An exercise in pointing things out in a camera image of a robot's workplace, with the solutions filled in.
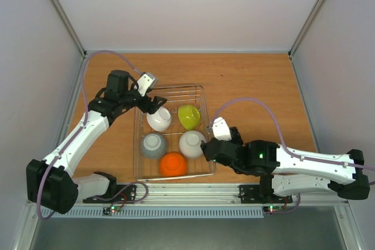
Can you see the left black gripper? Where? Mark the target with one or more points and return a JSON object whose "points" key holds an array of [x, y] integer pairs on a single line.
{"points": [[154, 106]]}

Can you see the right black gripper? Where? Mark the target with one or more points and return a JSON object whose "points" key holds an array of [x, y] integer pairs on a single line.
{"points": [[210, 150]]}

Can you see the white bowl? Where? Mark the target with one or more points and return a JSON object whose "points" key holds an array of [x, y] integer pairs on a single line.
{"points": [[189, 144], [159, 121]]}

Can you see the yellow-green bowl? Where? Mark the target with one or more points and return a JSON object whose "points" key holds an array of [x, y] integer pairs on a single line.
{"points": [[189, 116]]}

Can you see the grey bowl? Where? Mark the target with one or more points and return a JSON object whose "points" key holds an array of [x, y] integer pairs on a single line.
{"points": [[153, 146]]}

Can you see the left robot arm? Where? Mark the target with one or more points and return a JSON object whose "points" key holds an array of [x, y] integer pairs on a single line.
{"points": [[50, 181]]}

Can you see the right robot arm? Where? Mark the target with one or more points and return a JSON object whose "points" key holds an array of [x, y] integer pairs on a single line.
{"points": [[285, 171]]}

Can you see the right circuit board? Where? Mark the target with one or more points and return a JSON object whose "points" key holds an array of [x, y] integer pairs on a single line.
{"points": [[272, 209]]}

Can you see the circuit board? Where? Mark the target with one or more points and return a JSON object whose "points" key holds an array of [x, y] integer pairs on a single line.
{"points": [[111, 210], [272, 209]]}

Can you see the left circuit board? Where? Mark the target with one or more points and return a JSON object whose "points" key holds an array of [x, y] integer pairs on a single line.
{"points": [[111, 210]]}

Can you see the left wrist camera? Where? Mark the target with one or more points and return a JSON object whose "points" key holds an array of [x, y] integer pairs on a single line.
{"points": [[146, 82]]}

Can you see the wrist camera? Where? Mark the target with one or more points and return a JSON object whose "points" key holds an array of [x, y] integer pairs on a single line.
{"points": [[220, 129], [146, 82]]}

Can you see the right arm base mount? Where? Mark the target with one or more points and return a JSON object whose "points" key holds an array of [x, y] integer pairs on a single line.
{"points": [[250, 194]]}

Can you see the wire dish rack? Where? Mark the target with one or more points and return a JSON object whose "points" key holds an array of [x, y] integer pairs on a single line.
{"points": [[146, 169]]}

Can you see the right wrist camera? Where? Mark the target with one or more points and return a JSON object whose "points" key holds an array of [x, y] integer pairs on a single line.
{"points": [[220, 129]]}

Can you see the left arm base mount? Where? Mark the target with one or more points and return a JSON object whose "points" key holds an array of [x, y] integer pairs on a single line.
{"points": [[128, 194]]}

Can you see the slotted cable duct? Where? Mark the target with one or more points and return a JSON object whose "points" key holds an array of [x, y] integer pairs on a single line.
{"points": [[156, 212]]}

